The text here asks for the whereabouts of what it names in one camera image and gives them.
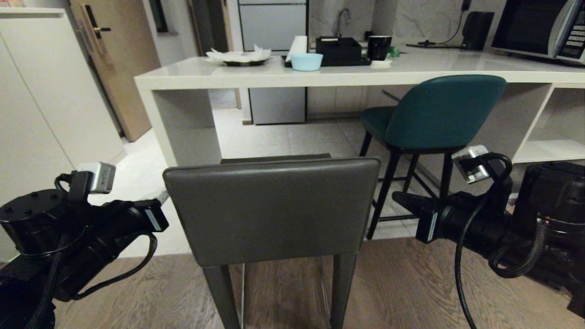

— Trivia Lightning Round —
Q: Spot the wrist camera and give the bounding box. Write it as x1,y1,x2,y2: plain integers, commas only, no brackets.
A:
55,162,117,202
452,145,513,202

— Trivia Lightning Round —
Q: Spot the green bar stool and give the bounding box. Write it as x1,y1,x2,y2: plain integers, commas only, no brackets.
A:
359,74,507,241

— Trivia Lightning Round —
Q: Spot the black tray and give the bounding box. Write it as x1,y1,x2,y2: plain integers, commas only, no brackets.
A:
283,55,372,68

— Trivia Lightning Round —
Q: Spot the grey bar stool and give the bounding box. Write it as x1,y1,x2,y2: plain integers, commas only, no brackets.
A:
163,154,382,329

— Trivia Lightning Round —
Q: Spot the light blue bowl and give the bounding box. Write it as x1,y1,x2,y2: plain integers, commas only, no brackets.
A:
291,53,324,72

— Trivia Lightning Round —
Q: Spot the black power cord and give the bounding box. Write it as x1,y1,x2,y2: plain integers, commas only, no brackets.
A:
406,0,473,49

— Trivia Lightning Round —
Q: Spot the white paper roll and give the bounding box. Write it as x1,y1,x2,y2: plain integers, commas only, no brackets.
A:
285,36,308,62

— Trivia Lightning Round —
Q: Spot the black cup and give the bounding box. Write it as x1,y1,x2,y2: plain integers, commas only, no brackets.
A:
367,36,393,61

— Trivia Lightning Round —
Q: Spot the brown wooden door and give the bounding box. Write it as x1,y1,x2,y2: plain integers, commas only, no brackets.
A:
69,0,162,143

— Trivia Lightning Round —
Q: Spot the black corrugated cable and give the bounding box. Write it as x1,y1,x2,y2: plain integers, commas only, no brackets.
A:
488,218,549,279

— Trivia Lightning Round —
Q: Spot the black box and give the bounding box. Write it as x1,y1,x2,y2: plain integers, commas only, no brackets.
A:
315,37,363,64

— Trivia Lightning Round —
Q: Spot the chrome faucet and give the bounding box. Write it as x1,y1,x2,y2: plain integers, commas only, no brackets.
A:
335,8,352,38

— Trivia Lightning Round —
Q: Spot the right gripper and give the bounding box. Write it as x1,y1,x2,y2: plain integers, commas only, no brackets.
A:
392,191,509,257

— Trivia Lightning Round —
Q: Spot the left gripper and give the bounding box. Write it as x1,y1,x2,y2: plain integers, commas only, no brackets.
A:
86,190,170,265

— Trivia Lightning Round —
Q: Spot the white tall cabinet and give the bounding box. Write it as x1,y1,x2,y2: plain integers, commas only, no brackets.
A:
0,7,125,262

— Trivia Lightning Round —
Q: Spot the silver microwave oven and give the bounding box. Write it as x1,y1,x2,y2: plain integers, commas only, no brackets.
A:
490,0,585,67

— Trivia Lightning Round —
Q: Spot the white crumpled napkin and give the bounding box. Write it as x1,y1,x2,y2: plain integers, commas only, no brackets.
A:
205,44,274,64

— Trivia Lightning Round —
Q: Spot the white kitchen counter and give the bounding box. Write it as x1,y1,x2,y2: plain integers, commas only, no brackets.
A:
134,45,585,202

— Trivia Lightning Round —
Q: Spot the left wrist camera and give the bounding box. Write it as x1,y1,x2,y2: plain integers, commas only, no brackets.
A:
55,162,117,202

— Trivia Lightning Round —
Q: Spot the silver refrigerator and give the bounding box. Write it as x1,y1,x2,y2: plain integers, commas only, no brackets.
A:
237,0,309,125

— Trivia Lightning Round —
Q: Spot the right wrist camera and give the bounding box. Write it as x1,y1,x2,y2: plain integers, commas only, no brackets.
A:
452,145,513,202

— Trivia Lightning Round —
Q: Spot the black speaker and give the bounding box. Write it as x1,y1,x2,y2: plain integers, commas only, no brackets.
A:
461,11,495,51

